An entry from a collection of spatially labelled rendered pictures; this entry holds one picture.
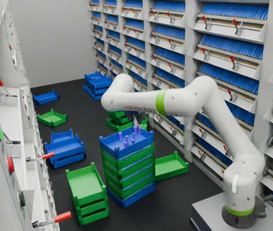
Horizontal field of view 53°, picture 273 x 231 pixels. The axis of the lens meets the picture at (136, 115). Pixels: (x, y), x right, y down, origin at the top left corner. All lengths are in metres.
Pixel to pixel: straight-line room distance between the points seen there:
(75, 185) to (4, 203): 1.71
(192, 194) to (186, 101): 1.06
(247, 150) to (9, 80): 1.00
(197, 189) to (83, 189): 0.81
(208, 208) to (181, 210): 0.53
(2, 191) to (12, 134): 0.37
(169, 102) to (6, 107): 0.64
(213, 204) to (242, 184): 0.29
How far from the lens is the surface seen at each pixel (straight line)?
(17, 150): 0.53
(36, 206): 0.73
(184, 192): 2.07
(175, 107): 1.13
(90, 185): 1.93
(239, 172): 1.24
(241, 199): 1.25
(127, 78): 1.45
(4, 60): 0.92
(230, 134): 1.31
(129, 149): 1.73
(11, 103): 0.78
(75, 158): 2.48
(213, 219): 1.38
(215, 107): 1.27
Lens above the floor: 1.36
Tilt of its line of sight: 25 degrees down
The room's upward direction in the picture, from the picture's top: 4 degrees counter-clockwise
